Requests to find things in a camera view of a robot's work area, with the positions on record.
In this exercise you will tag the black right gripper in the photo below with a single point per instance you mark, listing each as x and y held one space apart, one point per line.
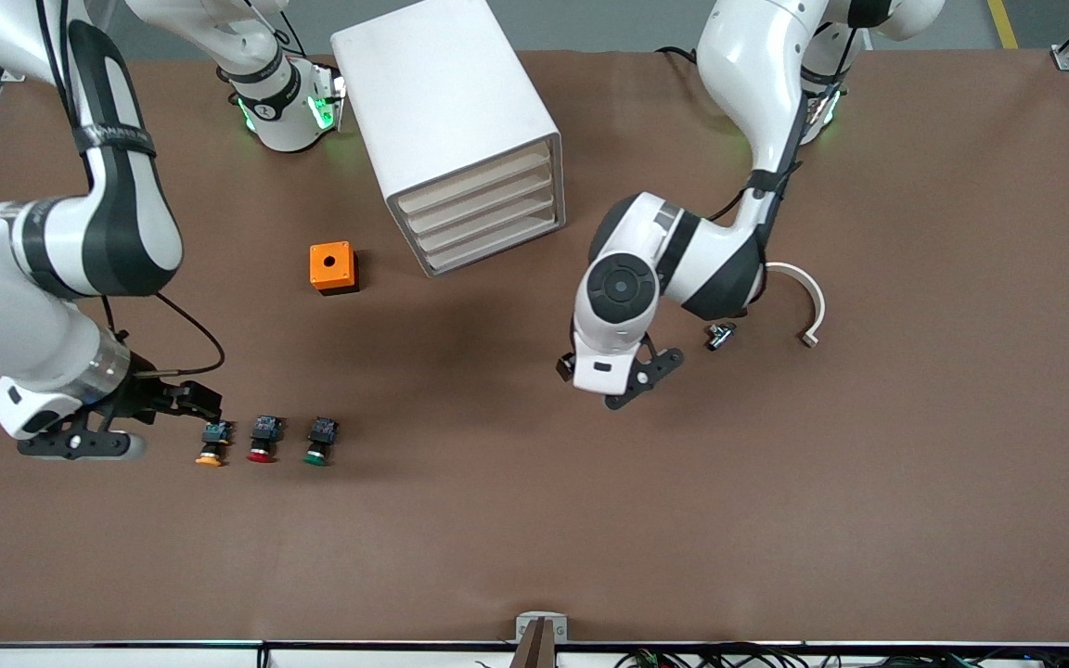
147 397

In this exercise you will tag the green mushroom push button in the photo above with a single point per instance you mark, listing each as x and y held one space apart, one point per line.
321 431

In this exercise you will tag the orange button enclosure box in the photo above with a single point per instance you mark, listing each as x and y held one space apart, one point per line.
319 255

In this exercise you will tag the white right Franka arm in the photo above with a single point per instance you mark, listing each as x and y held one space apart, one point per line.
33 250

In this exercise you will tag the silver metal T-bolt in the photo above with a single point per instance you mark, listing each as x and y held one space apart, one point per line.
718 336

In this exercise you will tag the white plastic drawer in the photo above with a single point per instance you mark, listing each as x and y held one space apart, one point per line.
476 177
488 218
482 198
494 239

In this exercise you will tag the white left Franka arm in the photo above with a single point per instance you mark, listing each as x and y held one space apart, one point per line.
739 56

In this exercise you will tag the white drawer cabinet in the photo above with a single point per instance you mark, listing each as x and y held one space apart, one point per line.
442 83

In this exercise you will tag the white table edge rail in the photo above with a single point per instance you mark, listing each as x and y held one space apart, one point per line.
80 659

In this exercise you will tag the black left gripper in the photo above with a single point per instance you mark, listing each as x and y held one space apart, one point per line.
562 367

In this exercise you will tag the yellow mushroom push button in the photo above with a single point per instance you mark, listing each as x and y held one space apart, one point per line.
214 433

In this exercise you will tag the grey metal stand bracket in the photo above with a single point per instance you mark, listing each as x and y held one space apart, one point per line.
523 629

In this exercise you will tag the red mushroom push button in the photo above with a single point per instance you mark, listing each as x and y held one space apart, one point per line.
264 430

